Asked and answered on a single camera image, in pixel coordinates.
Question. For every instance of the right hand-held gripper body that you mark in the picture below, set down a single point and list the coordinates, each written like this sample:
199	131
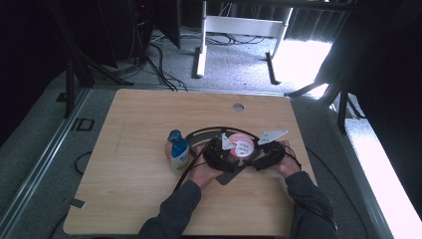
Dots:
275	152

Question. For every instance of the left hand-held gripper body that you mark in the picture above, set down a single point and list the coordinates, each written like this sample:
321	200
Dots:
215	154

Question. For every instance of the black slotted corner rack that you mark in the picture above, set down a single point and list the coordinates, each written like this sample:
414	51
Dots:
229	179

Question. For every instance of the round jar with pink lid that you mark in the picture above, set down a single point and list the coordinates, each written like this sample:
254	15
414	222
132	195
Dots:
242	146

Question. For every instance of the pink bottle with blue cap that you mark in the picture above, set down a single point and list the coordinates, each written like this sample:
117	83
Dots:
174	136

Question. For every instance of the person's right hand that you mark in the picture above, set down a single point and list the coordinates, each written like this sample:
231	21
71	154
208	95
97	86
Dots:
290	164

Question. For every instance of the person's left hand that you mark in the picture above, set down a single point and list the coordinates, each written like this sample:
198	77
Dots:
199	171

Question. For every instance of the black metal stand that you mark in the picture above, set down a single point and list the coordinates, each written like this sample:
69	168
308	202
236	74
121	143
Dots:
341	109

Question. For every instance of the grey pleated curtain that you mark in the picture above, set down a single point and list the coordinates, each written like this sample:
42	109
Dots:
315	25

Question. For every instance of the grey tape piece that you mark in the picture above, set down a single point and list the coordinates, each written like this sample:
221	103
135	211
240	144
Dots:
75	202

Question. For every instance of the dark equipment cabinet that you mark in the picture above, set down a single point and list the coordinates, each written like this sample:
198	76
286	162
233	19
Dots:
122	30

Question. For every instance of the black tripod stand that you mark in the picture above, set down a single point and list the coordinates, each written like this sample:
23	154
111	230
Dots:
83	58

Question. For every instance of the white desk frame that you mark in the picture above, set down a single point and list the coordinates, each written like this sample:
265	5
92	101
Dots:
244	26

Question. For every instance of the black rectangular floor bracket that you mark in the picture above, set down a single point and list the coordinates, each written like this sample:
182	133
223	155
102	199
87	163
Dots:
79	124

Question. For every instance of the grey metal floor rail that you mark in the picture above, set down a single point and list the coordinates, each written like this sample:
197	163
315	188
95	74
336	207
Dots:
40	159

